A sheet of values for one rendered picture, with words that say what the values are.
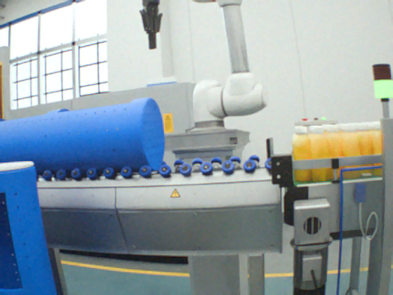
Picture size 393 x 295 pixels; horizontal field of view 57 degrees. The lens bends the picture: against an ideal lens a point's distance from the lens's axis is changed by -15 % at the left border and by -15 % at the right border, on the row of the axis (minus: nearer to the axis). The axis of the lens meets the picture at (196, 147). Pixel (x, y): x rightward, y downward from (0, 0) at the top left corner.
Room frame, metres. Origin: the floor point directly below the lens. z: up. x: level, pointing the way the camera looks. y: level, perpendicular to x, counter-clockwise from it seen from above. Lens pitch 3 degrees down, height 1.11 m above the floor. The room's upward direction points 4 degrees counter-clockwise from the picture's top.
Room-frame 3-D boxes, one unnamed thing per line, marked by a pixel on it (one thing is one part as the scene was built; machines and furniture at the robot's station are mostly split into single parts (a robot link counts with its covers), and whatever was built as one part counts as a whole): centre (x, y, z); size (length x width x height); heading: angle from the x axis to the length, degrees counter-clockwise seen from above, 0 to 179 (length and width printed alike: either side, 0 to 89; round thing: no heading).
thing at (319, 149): (1.32, -0.41, 0.98); 0.07 x 0.07 x 0.17
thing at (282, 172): (1.30, -0.27, 0.95); 0.10 x 0.07 x 0.10; 168
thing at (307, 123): (1.74, -0.53, 1.05); 0.20 x 0.10 x 0.10; 78
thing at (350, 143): (1.30, -0.53, 0.98); 0.07 x 0.07 x 0.17
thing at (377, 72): (1.07, -0.56, 1.23); 0.06 x 0.06 x 0.04
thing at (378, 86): (1.07, -0.56, 1.18); 0.06 x 0.06 x 0.05
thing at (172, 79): (3.42, 0.24, 1.48); 0.24 x 0.12 x 0.08; 80
